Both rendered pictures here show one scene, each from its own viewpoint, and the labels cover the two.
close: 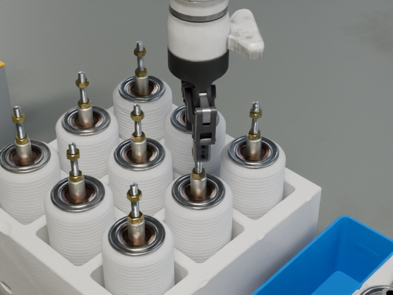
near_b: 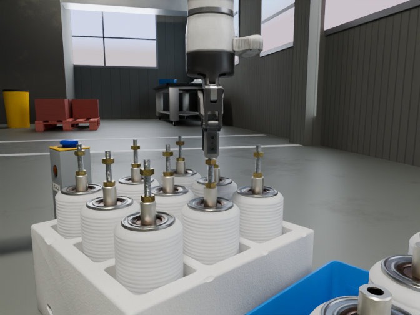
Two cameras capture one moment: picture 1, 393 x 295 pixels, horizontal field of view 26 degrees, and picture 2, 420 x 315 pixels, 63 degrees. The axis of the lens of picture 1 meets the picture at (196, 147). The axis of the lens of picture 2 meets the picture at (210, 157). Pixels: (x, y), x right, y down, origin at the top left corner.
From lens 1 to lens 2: 0.71 m
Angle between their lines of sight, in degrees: 30
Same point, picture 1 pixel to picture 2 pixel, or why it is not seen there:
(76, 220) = (100, 216)
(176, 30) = (191, 25)
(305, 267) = (305, 299)
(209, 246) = (218, 253)
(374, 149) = (342, 251)
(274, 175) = (275, 205)
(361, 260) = not seen: hidden behind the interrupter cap
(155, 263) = (160, 239)
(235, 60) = not seen: hidden behind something
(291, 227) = (291, 259)
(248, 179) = (254, 205)
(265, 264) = (270, 289)
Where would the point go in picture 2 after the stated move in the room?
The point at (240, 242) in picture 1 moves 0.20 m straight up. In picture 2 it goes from (247, 254) to (249, 127)
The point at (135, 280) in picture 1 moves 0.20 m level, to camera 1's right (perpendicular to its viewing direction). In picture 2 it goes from (139, 258) to (297, 264)
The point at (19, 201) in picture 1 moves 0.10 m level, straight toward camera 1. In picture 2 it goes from (68, 220) to (54, 242)
